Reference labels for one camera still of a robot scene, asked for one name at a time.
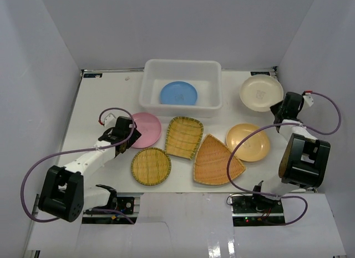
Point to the pink plate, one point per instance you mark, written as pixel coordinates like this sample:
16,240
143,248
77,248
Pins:
149,126

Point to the yellow orange plate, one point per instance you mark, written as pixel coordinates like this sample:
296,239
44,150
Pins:
254,149

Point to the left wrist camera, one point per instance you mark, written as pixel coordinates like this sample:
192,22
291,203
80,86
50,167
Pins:
109,121

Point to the round bamboo tray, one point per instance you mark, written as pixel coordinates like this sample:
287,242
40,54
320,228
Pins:
151,166

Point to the fan-shaped orange bamboo tray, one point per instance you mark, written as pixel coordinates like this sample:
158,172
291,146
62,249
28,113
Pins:
210,165

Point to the cream white plate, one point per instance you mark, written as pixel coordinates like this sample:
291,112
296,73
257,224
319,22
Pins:
260,92

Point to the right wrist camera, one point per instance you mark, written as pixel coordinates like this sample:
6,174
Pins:
307,99

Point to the trapezoid yellow bamboo tray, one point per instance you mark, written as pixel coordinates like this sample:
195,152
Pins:
183,137

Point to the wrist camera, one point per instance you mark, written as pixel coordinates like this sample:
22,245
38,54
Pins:
109,121
307,99

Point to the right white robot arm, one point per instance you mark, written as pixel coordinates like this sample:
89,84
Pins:
304,161

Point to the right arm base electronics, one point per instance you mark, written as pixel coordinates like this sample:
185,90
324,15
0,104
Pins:
245,213

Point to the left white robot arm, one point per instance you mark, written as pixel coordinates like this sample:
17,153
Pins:
64,194

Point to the blue corner label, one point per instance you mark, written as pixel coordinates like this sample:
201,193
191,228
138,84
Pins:
92,75
260,73

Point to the left blue corner label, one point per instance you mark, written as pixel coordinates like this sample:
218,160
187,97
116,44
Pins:
92,75

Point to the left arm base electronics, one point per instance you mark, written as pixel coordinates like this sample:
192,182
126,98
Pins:
128,205

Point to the blue plate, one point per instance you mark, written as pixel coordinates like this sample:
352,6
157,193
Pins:
178,93

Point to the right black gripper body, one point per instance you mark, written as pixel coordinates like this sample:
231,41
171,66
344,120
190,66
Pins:
277,109

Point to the right blue corner label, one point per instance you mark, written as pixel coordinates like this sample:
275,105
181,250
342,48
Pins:
260,73

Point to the white plastic bin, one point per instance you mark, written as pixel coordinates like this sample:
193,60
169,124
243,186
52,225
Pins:
204,75

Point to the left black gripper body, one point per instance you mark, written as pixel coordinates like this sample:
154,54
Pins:
132,135

